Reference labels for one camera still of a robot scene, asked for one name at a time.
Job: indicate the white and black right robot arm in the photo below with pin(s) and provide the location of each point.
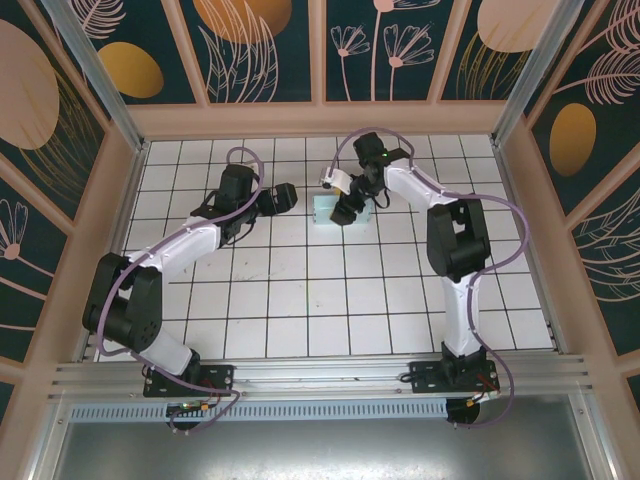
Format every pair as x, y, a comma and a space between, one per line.
457, 240

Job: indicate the light blue paper box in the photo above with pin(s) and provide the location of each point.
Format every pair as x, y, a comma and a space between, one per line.
321, 212

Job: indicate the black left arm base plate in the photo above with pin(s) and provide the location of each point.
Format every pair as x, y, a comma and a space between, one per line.
220, 377

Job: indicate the aluminium table side rail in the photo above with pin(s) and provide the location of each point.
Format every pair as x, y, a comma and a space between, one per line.
131, 200
515, 200

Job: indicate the grey metal sheet panel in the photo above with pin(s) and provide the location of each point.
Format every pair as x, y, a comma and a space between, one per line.
320, 450

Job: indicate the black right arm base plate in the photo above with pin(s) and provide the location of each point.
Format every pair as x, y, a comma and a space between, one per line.
425, 377

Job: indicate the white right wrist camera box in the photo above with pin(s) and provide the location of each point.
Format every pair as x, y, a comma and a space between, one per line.
342, 177

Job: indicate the aluminium frame post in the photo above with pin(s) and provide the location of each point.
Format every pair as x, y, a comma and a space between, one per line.
532, 75
100, 85

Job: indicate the aluminium mounting rail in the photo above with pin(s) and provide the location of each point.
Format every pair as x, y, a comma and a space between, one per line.
320, 375

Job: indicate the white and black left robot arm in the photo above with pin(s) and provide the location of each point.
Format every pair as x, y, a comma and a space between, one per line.
125, 300

